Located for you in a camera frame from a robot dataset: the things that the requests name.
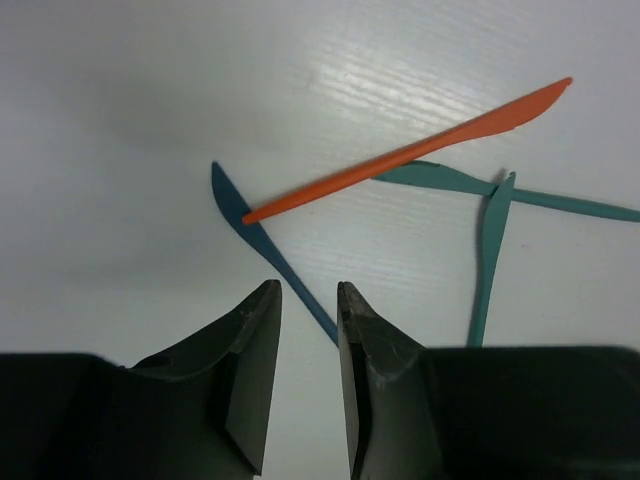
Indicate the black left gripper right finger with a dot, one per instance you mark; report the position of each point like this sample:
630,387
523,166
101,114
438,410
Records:
525,412

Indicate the dark blue plastic knife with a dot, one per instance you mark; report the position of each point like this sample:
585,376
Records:
232,206

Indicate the orange-red plastic knife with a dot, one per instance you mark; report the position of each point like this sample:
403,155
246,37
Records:
497,121

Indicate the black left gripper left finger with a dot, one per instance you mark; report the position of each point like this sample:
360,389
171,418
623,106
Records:
198,409

